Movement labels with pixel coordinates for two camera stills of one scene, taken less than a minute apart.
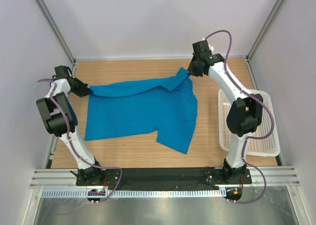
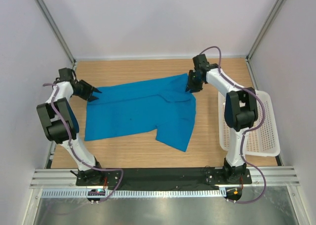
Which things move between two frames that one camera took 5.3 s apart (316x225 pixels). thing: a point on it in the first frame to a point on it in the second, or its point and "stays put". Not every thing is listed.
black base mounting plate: [160, 176] stays put
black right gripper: [190, 70] to [194, 89]
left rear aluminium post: [53, 23] stays put
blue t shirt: [169, 105] stays put
